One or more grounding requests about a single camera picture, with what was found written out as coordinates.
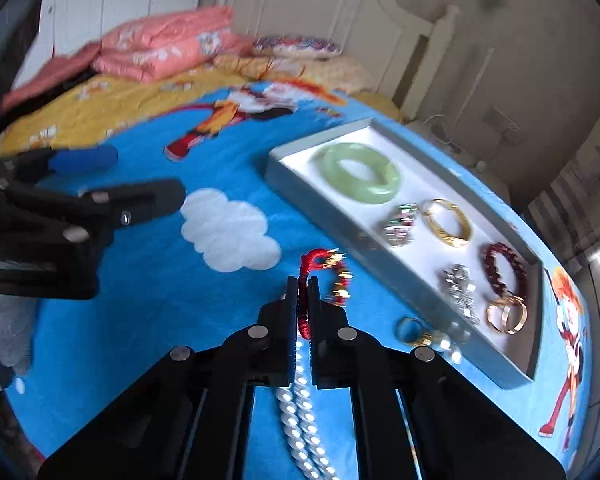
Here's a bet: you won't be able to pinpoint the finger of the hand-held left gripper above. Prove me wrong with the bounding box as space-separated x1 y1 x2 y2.
0 144 119 187
81 178 187 227

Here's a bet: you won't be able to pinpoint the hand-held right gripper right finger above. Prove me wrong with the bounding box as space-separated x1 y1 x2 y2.
307 277 567 480

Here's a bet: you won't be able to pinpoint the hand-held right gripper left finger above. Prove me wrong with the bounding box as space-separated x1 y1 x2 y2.
37 275 301 480

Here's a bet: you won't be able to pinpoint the red cord bracelet gold charms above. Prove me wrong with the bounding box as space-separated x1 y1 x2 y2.
297 247 354 344

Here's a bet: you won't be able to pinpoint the white pearl necklace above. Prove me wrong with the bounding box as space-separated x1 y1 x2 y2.
274 332 339 480

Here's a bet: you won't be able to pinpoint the grey cardboard box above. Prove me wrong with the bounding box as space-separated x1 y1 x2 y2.
265 117 546 392

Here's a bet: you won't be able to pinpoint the green jade bangle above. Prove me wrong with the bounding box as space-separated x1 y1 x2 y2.
321 142 402 206

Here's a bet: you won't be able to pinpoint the gold bangle with pearls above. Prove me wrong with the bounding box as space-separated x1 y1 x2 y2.
393 315 464 365

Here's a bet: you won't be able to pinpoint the silver rhinestone brooch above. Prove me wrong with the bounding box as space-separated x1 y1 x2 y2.
439 263 481 329

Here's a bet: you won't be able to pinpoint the large gold bangle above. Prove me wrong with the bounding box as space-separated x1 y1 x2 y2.
422 198 474 247

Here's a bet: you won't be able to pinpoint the rose gold bangle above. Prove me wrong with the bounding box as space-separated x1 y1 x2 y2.
485 294 529 335

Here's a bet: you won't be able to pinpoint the dark red bead bracelet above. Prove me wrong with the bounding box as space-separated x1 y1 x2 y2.
482 242 529 297

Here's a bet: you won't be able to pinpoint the person's left forearm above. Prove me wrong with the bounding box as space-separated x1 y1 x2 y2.
0 294 37 377

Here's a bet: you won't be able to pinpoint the yellow bedsheet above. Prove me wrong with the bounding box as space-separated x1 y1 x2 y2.
0 66 262 162

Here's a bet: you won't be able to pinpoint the pink folded quilt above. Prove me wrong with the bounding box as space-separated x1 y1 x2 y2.
0 5 257 112

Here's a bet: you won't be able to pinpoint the white wardrobe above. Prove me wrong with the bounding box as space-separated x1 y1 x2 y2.
39 0 207 57

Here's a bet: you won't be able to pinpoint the yellow pillow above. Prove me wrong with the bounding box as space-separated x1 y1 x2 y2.
212 54 377 95

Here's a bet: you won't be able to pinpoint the patterned pillow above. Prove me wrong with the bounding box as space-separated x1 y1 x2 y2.
252 34 344 59

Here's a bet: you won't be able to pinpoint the white headboard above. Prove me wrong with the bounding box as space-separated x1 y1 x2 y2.
219 0 462 113

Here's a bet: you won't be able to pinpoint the white cable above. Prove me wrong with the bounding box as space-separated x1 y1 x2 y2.
422 112 461 148

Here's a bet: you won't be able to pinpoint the wall socket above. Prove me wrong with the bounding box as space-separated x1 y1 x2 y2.
482 106 523 143

